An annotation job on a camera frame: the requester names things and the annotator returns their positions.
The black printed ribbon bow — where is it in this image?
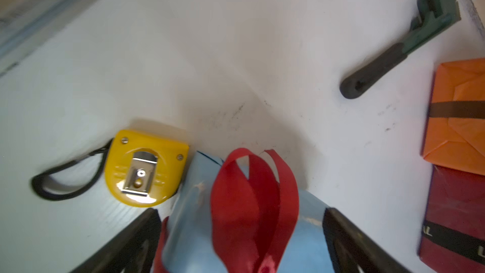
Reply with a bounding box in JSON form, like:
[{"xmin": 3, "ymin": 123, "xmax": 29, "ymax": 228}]
[{"xmin": 423, "ymin": 221, "xmax": 484, "ymax": 265}]

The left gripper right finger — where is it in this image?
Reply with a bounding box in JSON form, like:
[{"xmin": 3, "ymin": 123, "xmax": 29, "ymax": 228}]
[{"xmin": 323, "ymin": 208, "xmax": 410, "ymax": 273}]

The red ribbon bow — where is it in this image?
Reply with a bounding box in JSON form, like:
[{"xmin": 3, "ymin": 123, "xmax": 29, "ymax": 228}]
[{"xmin": 210, "ymin": 148, "xmax": 299, "ymax": 272}]

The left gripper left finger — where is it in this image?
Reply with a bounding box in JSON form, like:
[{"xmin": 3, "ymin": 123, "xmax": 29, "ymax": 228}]
[{"xmin": 73, "ymin": 208, "xmax": 161, "ymax": 272}]

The blue gift box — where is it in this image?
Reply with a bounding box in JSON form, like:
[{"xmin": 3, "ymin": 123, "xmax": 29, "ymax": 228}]
[{"xmin": 154, "ymin": 152, "xmax": 334, "ymax": 272}]

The dark red gift box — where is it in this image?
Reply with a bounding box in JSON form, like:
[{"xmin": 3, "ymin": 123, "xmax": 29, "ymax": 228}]
[{"xmin": 418, "ymin": 166, "xmax": 484, "ymax": 272}]

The orange gift box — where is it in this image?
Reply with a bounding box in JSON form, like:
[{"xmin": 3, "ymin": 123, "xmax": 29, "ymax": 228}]
[{"xmin": 422, "ymin": 58, "xmax": 484, "ymax": 175}]

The brown ribbon bow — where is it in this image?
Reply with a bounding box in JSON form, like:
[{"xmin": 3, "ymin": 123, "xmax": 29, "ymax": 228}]
[{"xmin": 428, "ymin": 101, "xmax": 485, "ymax": 120}]

